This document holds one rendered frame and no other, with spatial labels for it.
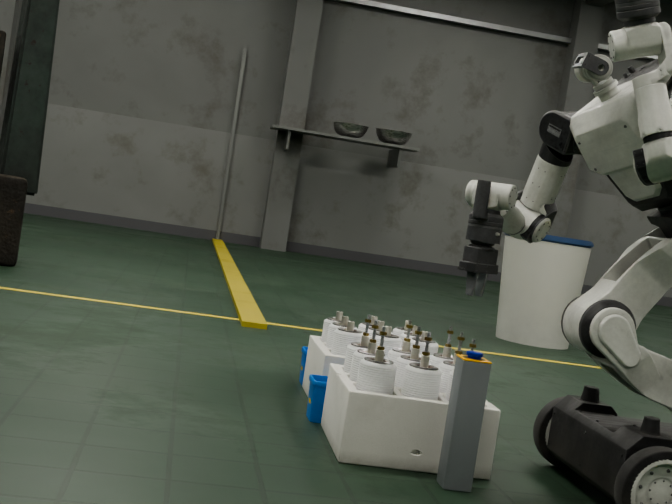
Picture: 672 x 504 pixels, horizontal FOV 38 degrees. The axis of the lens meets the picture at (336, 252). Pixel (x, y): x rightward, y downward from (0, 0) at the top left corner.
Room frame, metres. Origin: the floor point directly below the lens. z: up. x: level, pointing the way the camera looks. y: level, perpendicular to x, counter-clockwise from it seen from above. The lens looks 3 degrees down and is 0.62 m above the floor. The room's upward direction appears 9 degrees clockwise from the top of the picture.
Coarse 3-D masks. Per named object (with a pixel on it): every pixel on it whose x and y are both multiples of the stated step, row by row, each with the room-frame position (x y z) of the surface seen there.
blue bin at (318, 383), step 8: (312, 376) 2.85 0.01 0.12; (320, 376) 2.88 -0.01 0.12; (312, 384) 2.79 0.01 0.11; (320, 384) 2.78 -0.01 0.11; (312, 392) 2.80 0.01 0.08; (320, 392) 2.78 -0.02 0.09; (312, 400) 2.79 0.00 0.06; (320, 400) 2.79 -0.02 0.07; (312, 408) 2.79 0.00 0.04; (320, 408) 2.79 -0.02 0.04; (312, 416) 2.79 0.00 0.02; (320, 416) 2.79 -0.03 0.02
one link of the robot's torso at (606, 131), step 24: (648, 72) 2.39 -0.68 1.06; (600, 96) 2.40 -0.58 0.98; (624, 96) 2.31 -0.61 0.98; (576, 120) 2.45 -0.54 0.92; (600, 120) 2.37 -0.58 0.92; (624, 120) 2.29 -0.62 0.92; (600, 144) 2.39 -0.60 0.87; (624, 144) 2.33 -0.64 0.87; (600, 168) 2.44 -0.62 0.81; (624, 168) 2.38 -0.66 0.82; (624, 192) 2.43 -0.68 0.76; (648, 192) 2.37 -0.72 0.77
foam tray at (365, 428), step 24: (336, 384) 2.59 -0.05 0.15; (336, 408) 2.53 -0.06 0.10; (360, 408) 2.39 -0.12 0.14; (384, 408) 2.39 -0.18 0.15; (408, 408) 2.40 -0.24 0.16; (432, 408) 2.41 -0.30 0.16; (336, 432) 2.47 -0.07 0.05; (360, 432) 2.39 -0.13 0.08; (384, 432) 2.40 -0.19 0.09; (408, 432) 2.40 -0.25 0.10; (432, 432) 2.41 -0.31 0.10; (336, 456) 2.42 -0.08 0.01; (360, 456) 2.39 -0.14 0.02; (384, 456) 2.40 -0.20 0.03; (408, 456) 2.40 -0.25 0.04; (432, 456) 2.41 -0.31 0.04; (480, 456) 2.43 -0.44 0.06
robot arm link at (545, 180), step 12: (540, 168) 2.64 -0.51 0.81; (552, 168) 2.62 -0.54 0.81; (564, 168) 2.62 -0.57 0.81; (528, 180) 2.68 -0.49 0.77; (540, 180) 2.64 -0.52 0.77; (552, 180) 2.63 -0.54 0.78; (528, 192) 2.68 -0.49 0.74; (540, 192) 2.65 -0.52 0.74; (552, 192) 2.65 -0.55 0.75; (528, 204) 2.68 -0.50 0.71; (540, 204) 2.67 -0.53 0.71; (552, 204) 2.68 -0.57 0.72; (552, 216) 2.69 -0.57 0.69; (540, 228) 2.66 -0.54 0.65; (540, 240) 2.70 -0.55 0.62
